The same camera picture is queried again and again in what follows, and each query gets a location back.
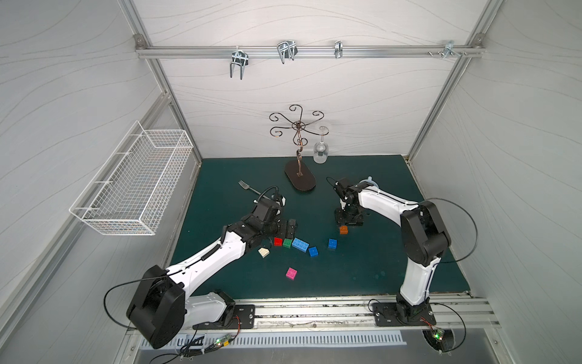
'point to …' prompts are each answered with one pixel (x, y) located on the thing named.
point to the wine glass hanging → (320, 149)
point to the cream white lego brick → (264, 252)
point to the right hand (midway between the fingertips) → (344, 222)
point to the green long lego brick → (287, 243)
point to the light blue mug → (370, 181)
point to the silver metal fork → (246, 186)
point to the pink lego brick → (291, 273)
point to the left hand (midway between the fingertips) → (288, 224)
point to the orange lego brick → (343, 230)
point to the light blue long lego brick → (300, 244)
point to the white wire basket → (129, 192)
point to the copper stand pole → (299, 127)
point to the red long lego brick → (277, 242)
